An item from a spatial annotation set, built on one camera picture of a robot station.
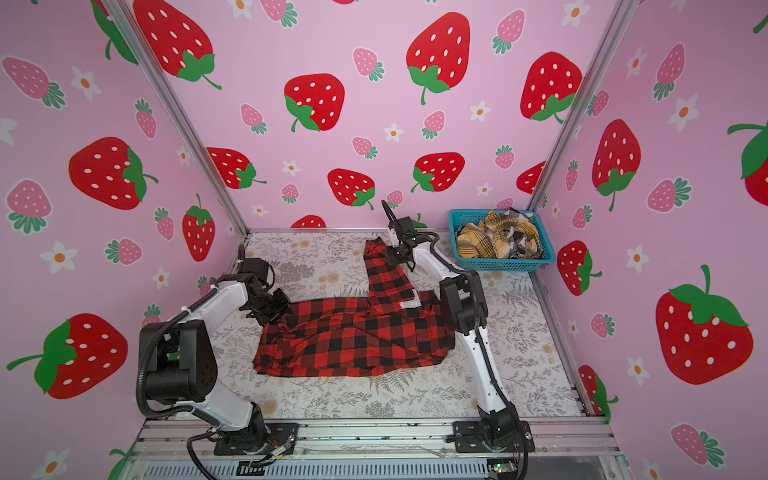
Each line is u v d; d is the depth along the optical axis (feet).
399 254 3.05
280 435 2.45
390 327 3.06
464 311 2.10
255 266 2.53
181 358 1.51
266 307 2.55
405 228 2.88
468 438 2.39
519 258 3.33
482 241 3.42
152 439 2.48
